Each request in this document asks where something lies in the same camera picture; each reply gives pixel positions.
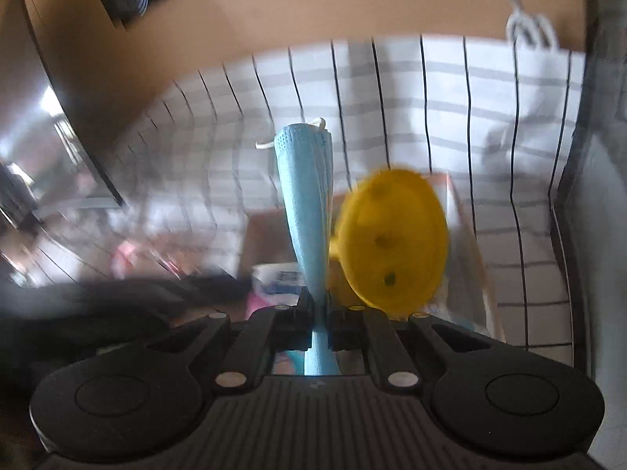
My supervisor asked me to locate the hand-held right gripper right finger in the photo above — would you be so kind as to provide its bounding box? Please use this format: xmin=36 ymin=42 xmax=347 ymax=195
xmin=326 ymin=294 xmax=497 ymax=392

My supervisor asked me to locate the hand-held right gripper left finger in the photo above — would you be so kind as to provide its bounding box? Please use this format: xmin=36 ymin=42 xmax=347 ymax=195
xmin=147 ymin=288 xmax=315 ymax=392

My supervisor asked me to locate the pink cardboard box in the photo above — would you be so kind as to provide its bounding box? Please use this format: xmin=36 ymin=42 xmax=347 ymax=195
xmin=240 ymin=171 xmax=505 ymax=343

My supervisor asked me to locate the yellow silicone toy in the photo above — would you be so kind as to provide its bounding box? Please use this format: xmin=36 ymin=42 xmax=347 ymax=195
xmin=327 ymin=169 xmax=450 ymax=316

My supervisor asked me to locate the blue face mask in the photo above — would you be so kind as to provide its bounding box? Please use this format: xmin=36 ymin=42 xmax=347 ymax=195
xmin=256 ymin=116 xmax=341 ymax=377

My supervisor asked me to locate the white and blue packet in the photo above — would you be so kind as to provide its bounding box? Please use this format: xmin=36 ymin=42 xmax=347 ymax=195
xmin=251 ymin=262 xmax=303 ymax=305

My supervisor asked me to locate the white black checked tablecloth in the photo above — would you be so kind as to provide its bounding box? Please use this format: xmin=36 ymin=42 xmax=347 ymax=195
xmin=0 ymin=34 xmax=589 ymax=353

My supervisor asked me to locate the grey computer tower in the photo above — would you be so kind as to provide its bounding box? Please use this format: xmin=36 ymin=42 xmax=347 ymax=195
xmin=549 ymin=0 xmax=627 ymax=470

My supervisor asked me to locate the white cable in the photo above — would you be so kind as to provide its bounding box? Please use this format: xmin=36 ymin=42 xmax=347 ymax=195
xmin=460 ymin=0 xmax=559 ymax=52

